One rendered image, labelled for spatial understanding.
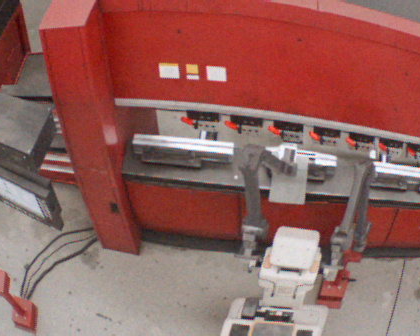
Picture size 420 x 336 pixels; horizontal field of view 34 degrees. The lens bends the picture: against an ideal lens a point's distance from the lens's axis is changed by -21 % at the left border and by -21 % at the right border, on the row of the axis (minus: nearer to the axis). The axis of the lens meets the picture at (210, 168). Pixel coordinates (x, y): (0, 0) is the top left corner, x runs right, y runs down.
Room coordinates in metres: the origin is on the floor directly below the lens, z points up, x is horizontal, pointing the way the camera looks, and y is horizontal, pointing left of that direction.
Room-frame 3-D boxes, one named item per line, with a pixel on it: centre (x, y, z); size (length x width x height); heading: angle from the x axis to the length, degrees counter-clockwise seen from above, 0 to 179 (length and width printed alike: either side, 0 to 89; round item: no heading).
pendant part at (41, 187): (1.75, 0.93, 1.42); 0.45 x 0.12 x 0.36; 65
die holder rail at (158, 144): (2.20, 0.13, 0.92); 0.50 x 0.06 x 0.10; 78
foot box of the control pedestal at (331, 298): (1.61, -0.72, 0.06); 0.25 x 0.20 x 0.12; 163
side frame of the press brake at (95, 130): (2.46, 0.51, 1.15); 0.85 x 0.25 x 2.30; 168
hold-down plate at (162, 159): (2.16, 0.19, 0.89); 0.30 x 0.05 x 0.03; 78
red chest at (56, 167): (2.74, 0.98, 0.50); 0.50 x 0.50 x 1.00; 78
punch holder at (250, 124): (2.13, -0.19, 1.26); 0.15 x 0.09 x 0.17; 78
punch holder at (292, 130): (2.09, -0.38, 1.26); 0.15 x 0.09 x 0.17; 78
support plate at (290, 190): (1.94, -0.38, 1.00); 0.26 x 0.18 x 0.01; 168
